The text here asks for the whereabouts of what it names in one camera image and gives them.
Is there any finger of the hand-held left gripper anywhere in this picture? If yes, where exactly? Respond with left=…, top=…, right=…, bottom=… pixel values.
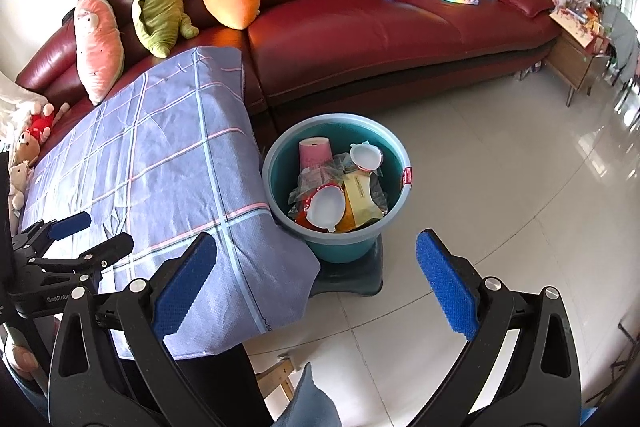
left=12, top=213, right=93, bottom=248
left=30, top=233, right=135, bottom=280

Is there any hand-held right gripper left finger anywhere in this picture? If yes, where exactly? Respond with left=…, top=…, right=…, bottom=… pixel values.
left=47, top=231, right=218, bottom=427

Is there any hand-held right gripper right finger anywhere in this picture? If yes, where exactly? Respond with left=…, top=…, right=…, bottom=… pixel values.
left=405, top=228, right=583, bottom=427

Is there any teal plastic bucket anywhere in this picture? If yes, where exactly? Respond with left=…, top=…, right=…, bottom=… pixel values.
left=261, top=113, right=414, bottom=264

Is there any orange snack packet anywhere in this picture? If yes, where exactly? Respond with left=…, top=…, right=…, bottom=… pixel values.
left=295, top=174, right=388, bottom=233

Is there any pink paper cup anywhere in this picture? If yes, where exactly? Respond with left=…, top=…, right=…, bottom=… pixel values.
left=298, top=138, right=333, bottom=172

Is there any person's left hand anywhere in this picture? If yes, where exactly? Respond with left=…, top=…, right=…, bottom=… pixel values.
left=9, top=343, right=41, bottom=379

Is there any cream plush bear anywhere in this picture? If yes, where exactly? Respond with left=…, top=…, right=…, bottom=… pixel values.
left=6, top=161, right=32, bottom=210

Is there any brown teddy bear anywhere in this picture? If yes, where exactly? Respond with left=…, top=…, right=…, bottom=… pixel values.
left=14, top=131, right=42, bottom=168

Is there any dark plastic stool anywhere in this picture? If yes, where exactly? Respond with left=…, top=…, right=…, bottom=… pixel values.
left=307, top=232, right=385, bottom=299

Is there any red plush toy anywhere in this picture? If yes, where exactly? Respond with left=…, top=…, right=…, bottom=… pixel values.
left=25, top=102, right=71, bottom=142

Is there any blue plaid tablecloth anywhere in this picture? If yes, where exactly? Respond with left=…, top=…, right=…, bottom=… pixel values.
left=17, top=47, right=322, bottom=360

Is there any wooden stool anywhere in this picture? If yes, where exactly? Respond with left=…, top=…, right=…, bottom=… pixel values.
left=255, top=354, right=297, bottom=400

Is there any white cloth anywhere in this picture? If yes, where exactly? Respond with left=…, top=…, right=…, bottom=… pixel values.
left=0, top=69, right=43, bottom=118

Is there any white plastic cup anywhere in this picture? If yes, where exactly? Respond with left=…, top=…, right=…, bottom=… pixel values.
left=305, top=186, right=347, bottom=232

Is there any white plastic cup lid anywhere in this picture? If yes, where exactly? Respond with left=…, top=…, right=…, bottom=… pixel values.
left=349, top=142, right=385, bottom=172

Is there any clear plastic wrap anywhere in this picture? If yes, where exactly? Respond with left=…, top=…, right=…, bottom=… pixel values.
left=287, top=154, right=353, bottom=212

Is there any person's grey-blue clothing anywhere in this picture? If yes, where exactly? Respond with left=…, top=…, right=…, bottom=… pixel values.
left=272, top=361, right=343, bottom=427

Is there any pink plush toy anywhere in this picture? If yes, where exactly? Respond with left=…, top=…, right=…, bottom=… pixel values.
left=74, top=0, right=126, bottom=106

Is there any green plush toy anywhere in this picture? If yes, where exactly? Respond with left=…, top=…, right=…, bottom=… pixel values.
left=123, top=0, right=198, bottom=59

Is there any dark red leather sofa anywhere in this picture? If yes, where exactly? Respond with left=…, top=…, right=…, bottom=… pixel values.
left=15, top=0, right=563, bottom=122

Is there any wooden side table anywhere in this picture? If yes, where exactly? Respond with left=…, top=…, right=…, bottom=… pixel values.
left=544, top=9, right=615, bottom=108

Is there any chair with grey garment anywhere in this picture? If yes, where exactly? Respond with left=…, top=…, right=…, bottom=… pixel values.
left=602, top=4, right=640, bottom=98

